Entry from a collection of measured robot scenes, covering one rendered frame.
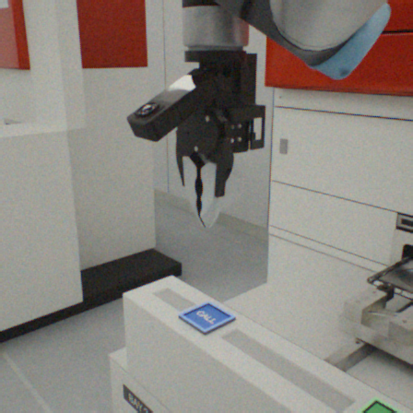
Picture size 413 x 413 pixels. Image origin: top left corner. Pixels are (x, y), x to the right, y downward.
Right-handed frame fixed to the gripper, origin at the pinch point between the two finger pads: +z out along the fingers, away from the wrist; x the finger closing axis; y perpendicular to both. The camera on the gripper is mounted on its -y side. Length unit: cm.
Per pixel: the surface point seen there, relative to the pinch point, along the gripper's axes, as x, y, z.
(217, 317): -1.1, 1.7, 14.2
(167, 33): 285, 207, -34
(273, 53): 37, 54, -20
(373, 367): -11.2, 26.7, 28.6
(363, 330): -8.4, 27.5, 23.5
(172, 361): 1.6, -4.0, 20.0
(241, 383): -11.3, -4.0, 15.7
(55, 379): 125, 26, 111
